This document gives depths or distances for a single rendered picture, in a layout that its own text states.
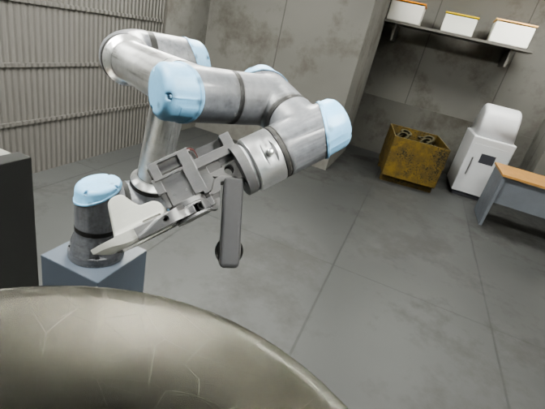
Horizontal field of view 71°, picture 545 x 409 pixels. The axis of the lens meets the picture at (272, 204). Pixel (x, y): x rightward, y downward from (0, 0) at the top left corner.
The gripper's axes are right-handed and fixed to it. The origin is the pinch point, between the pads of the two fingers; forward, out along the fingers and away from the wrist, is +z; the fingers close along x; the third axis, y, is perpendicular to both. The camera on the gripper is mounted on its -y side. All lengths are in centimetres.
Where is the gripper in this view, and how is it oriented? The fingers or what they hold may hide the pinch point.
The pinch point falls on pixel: (111, 252)
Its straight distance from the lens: 51.2
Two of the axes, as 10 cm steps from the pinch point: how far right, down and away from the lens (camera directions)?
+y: -4.6, -8.9, -0.1
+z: -8.7, 4.5, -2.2
